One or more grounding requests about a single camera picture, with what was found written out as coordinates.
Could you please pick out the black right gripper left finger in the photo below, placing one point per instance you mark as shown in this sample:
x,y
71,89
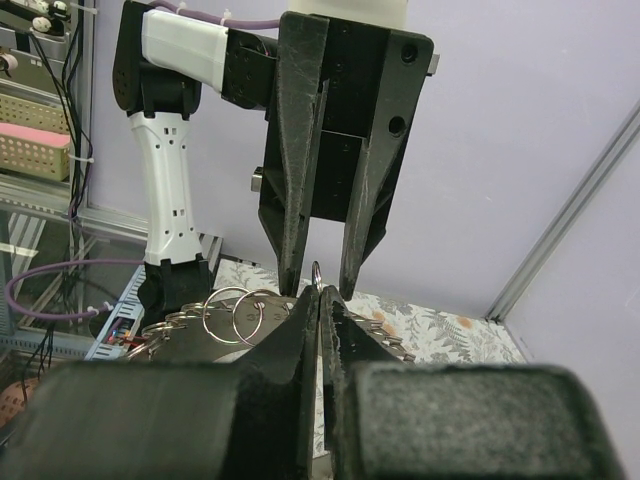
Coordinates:
x,y
249,419

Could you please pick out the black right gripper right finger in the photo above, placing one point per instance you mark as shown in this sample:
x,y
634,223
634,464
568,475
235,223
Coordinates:
x,y
387,419

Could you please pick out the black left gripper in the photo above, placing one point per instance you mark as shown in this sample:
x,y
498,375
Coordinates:
x,y
339,97

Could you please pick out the large metal keyring disc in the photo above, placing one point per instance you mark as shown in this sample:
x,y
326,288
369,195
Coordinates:
x,y
222,327

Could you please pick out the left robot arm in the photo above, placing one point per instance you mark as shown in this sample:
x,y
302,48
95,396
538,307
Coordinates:
x,y
164,58

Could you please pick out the perforated beige box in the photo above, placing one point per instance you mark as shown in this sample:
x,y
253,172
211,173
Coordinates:
x,y
35,139

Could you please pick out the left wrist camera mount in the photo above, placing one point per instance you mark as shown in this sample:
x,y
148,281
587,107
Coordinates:
x,y
384,13

